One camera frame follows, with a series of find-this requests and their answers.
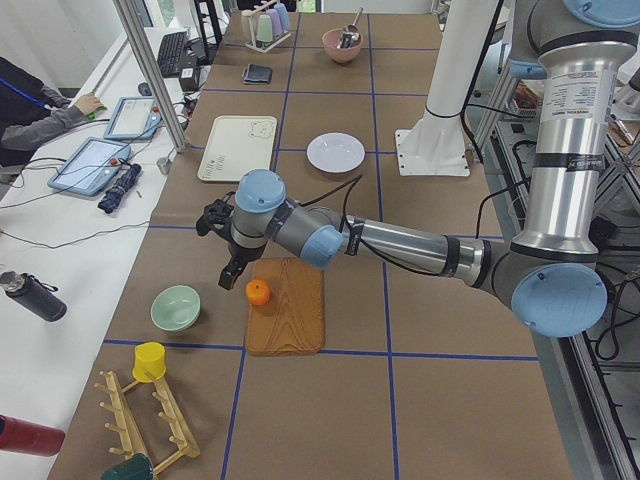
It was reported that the black water bottle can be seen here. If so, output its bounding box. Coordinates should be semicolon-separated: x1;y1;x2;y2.
1;270;67;322

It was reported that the near teach pendant tablet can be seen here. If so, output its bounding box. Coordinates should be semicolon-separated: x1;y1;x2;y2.
47;137;131;197

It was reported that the wooden cutting board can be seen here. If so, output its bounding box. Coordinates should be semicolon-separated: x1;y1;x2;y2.
245;258;325;357

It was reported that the white plate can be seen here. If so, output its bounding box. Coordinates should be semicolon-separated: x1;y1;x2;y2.
306;132;365;173

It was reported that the seated person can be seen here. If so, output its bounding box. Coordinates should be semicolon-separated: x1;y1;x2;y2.
1;58;105;167

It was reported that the metal scoop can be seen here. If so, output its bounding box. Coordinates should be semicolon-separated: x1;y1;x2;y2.
338;8;363;49

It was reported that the yellow plastic cup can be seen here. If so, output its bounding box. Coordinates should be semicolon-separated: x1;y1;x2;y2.
132;342;167;383

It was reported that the light green bowl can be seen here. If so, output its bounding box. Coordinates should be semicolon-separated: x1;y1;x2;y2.
150;285;201;333

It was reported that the pink bowl with ice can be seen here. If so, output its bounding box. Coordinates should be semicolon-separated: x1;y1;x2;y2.
321;28;363;64

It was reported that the aluminium frame post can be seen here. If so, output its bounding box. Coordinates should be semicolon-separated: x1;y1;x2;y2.
113;0;187;153

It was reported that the computer mouse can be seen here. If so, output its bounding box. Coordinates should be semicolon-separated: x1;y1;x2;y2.
138;82;152;96

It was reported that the purple plastic cup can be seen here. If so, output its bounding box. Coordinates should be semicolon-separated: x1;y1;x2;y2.
265;8;282;37

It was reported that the folded grey cloth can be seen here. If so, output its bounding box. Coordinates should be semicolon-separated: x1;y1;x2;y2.
242;64;273;85

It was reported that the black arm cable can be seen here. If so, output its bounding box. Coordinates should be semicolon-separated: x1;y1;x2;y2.
298;174;441;277

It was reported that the teach pendant tablet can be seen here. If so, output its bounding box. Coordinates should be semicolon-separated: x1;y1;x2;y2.
103;96;162;141
47;137;131;197

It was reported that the far teach pendant tablet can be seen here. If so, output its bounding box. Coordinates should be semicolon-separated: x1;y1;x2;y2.
103;96;162;141

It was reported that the red bottle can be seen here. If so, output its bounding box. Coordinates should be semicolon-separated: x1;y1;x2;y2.
1;415;65;457

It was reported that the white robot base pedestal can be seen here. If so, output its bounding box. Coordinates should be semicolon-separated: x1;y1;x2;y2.
395;0;502;177

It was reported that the green plastic cup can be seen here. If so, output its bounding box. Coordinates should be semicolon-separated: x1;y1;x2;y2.
256;13;273;43

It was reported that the blue plastic cup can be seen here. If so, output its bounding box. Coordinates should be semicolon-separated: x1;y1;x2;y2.
274;3;291;31

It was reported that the white wire cup rack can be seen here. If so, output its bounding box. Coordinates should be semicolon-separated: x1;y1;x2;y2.
241;0;291;53

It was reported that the wooden mug rack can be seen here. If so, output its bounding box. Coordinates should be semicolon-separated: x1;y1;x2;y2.
94;370;201;479

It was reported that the orange fruit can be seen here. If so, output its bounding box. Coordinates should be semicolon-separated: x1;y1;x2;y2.
245;278;271;306

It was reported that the cream bear tray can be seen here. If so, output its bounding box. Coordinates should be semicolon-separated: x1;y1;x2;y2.
197;115;277;182

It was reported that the folded navy umbrella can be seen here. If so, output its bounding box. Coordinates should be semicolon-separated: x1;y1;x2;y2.
98;164;142;214

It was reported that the black keyboard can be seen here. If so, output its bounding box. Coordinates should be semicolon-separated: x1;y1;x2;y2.
156;31;188;78

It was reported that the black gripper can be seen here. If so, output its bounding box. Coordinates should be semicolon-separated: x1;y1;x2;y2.
218;241;265;290

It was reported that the dark green cup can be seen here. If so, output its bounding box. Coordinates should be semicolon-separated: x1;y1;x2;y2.
100;453;154;480

